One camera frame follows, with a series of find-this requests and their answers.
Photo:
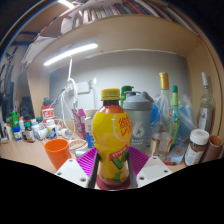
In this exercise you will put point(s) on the white LED light bar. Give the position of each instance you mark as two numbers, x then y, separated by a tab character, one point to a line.
70	54

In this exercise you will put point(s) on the clear glass bottle gold cap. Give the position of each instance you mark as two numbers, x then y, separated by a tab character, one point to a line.
163	110

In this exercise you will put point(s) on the yellow-labelled drink bottle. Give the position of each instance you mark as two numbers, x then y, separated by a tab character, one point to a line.
111	133

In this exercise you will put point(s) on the blue and white carton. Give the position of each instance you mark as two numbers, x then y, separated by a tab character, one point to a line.
88	133

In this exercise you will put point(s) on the pink carton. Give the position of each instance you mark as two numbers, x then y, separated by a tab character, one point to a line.
79	123

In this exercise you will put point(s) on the slim green-capped bottle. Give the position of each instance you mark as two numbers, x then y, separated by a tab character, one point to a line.
175	110

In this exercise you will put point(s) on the brown jar white lid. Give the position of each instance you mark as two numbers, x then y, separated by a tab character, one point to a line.
196	148

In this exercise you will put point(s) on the brown bottle green cap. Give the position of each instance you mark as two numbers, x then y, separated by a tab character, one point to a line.
29	133

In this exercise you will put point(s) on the grey shaker bottle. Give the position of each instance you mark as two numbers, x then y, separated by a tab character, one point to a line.
140	123

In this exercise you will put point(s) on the small green bottle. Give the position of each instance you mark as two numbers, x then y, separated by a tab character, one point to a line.
14	120

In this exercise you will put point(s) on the brown cardboard tube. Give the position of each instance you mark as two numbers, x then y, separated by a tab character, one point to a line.
214	148

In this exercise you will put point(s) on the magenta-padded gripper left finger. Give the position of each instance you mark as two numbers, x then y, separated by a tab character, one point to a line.
71	173

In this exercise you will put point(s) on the flat round red coaster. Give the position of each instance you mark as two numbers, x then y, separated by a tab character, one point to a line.
124	186

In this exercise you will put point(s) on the round white lidded container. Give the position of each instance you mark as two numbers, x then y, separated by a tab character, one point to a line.
77	144

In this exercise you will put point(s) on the blue plastic bag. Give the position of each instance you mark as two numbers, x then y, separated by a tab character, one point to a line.
186	116

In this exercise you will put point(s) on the red and white box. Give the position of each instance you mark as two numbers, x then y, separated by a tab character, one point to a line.
48	114

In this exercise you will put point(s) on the white pill bottle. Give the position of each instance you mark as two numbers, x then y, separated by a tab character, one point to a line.
35	126

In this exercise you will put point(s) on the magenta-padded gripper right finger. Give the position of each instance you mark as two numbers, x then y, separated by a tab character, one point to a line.
151	171

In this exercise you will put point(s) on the white bottle blue label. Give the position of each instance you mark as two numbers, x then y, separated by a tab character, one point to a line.
51	130

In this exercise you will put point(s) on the shelf with books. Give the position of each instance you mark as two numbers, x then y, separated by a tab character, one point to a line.
110	13

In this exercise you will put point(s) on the clear glass bottle white cap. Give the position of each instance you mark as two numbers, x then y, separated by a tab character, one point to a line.
205	110

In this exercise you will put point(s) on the green plastic bottle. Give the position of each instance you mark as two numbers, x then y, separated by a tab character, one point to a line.
125	93

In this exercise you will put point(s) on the small blue-labelled bottle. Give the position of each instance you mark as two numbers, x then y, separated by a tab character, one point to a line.
17	134

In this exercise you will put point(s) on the blue flat packet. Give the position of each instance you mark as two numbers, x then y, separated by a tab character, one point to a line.
176	153

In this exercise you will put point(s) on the orange plastic cup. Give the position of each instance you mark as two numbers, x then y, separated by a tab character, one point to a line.
57	151

